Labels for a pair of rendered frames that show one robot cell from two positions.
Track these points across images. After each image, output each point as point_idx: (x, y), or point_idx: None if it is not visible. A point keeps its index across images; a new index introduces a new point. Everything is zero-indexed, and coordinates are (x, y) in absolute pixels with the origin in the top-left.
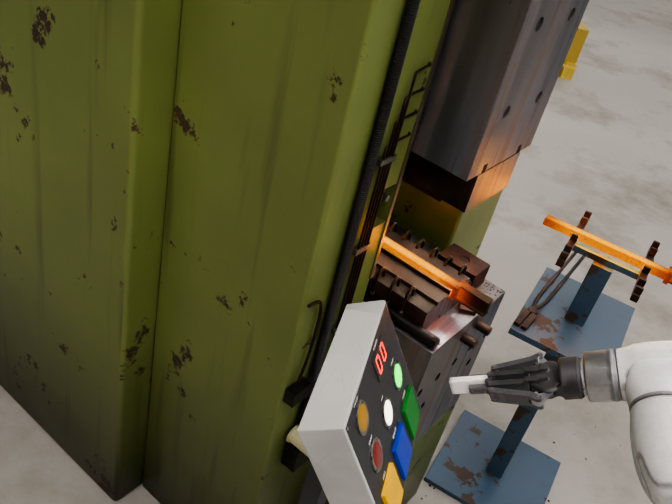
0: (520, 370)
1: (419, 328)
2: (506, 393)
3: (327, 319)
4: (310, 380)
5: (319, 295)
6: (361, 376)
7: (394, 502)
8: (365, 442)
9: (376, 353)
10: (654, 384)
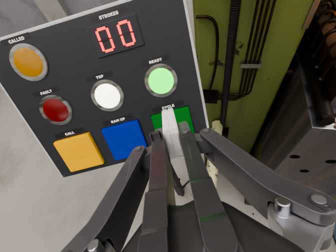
0: (202, 173)
1: (321, 99)
2: (118, 172)
3: (226, 45)
4: (222, 95)
5: (216, 13)
6: (46, 25)
7: (73, 158)
8: (31, 87)
9: (102, 24)
10: None
